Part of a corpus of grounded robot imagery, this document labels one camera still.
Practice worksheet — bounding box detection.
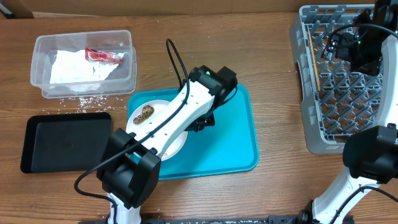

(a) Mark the clear plastic bin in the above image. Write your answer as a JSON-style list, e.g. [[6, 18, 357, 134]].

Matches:
[[30, 30, 137, 98]]

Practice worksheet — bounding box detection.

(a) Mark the brown food scrap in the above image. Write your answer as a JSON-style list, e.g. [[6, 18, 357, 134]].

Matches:
[[133, 105, 155, 124]]

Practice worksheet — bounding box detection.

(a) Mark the black tray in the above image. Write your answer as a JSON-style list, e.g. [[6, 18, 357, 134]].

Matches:
[[20, 112, 113, 174]]

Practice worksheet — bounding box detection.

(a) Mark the white round plate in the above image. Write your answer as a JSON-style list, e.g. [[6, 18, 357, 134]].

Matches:
[[126, 100, 188, 161]]

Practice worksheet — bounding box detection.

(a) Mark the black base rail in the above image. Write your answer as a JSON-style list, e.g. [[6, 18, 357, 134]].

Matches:
[[130, 215, 355, 224]]

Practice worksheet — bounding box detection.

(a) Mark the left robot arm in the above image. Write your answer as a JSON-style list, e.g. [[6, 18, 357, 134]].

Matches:
[[96, 65, 238, 223]]

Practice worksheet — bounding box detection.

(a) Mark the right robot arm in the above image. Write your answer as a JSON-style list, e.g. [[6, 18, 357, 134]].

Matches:
[[290, 1, 397, 223]]

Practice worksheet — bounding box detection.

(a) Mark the grey dishwasher rack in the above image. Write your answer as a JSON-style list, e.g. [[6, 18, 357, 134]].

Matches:
[[290, 1, 397, 154]]

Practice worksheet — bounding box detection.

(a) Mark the wooden chopstick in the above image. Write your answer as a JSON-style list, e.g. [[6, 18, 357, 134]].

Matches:
[[308, 29, 321, 92]]

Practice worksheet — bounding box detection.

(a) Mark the cardboard backdrop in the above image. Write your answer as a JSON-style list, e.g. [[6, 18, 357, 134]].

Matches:
[[0, 0, 398, 20]]

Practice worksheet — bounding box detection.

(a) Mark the red sauce packet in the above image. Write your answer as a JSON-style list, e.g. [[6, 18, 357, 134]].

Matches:
[[85, 48, 124, 64]]

